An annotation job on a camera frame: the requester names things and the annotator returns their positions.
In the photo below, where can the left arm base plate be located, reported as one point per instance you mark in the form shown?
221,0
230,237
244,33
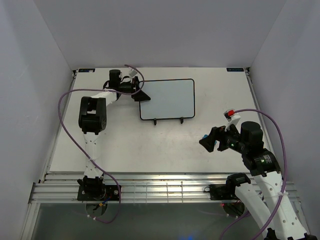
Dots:
112,192

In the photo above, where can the aluminium rail frame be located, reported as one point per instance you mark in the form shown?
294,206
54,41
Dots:
161,163

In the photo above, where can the black corner label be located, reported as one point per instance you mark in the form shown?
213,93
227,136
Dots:
234,69
86,70

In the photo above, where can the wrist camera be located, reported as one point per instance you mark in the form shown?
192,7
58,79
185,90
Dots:
232,117
132,73

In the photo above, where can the small black-framed whiteboard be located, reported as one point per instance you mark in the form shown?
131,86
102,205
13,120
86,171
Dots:
169,99

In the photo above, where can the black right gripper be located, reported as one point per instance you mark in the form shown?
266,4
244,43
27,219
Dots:
218,133

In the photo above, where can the metal wire board stand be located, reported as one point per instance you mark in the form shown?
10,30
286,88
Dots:
169,120

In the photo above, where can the right black corner label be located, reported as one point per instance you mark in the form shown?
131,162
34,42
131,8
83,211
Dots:
234,69

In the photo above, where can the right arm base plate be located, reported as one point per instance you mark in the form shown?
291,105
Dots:
220,192

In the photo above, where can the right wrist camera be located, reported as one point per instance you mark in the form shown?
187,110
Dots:
232,117

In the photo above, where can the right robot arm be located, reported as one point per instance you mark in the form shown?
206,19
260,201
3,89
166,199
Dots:
272,211

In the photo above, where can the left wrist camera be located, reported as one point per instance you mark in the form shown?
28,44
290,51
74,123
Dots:
132,73

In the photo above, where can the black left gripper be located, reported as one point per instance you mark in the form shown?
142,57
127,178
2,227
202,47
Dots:
140,96

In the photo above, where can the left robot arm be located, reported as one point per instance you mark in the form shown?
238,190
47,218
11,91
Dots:
92,121

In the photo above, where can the left black corner label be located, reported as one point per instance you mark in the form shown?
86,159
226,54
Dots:
86,70

